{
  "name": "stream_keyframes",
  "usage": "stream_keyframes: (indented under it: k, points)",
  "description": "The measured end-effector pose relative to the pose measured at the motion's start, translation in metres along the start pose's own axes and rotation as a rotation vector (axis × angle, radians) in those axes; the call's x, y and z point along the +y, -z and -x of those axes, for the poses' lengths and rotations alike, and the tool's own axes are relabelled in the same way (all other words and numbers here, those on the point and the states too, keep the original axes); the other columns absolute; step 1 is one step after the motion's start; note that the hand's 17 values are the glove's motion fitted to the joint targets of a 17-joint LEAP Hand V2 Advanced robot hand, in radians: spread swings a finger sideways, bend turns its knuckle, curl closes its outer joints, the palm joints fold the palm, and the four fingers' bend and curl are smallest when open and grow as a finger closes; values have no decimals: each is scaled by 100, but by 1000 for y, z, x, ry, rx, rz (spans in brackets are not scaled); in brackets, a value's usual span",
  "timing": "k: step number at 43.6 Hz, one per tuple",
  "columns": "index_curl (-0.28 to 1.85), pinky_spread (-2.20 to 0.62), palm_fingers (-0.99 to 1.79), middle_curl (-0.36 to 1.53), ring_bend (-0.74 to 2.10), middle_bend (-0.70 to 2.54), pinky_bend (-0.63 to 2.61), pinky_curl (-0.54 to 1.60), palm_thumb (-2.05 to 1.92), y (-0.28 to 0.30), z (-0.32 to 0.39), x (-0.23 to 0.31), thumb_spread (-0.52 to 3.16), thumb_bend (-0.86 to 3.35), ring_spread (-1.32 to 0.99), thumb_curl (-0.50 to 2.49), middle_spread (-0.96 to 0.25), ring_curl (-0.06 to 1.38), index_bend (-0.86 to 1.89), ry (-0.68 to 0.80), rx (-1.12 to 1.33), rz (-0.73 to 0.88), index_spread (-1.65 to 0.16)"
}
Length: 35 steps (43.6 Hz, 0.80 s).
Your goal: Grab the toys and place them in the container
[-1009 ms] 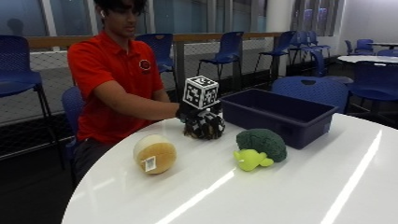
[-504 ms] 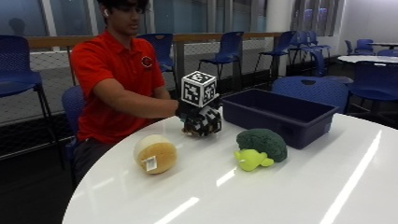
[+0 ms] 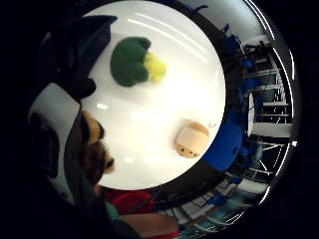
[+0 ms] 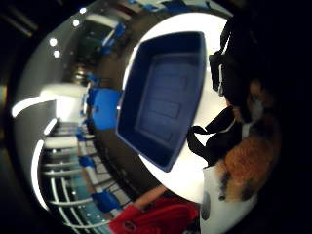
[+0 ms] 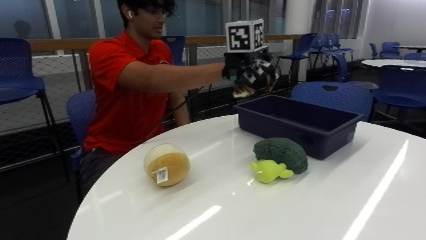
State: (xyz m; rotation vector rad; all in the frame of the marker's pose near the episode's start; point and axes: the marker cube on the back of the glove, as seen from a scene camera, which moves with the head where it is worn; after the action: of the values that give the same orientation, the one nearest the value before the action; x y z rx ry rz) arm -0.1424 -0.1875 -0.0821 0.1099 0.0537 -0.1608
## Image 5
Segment blue chair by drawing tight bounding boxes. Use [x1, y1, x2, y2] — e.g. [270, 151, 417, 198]
[288, 80, 375, 123]
[0, 37, 63, 158]
[159, 35, 187, 67]
[275, 32, 319, 84]
[310, 32, 356, 64]
[368, 41, 401, 60]
[368, 64, 426, 128]
[65, 88, 97, 201]

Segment white marker cube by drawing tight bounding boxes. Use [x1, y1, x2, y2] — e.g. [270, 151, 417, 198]
[223, 18, 268, 54]

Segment dark blue plastic bin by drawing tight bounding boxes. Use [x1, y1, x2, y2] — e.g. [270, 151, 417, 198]
[234, 94, 364, 161]

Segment green broccoli soft toy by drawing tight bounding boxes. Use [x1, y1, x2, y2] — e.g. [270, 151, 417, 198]
[248, 137, 310, 185]

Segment eyeglasses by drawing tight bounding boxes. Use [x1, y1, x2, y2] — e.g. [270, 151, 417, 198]
[139, 7, 171, 18]

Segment white round table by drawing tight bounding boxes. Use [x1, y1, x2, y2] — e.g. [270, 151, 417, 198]
[392, 44, 426, 52]
[360, 58, 426, 70]

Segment the person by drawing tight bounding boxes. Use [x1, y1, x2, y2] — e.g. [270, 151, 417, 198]
[77, 0, 228, 198]

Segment round tan bun soft toy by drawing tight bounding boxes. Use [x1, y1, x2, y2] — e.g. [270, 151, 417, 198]
[142, 142, 191, 188]

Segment wooden railing with mesh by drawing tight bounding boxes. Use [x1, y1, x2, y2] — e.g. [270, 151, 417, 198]
[25, 33, 311, 98]

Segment black glove cable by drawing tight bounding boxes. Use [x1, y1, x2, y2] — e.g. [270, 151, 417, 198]
[162, 85, 206, 118]

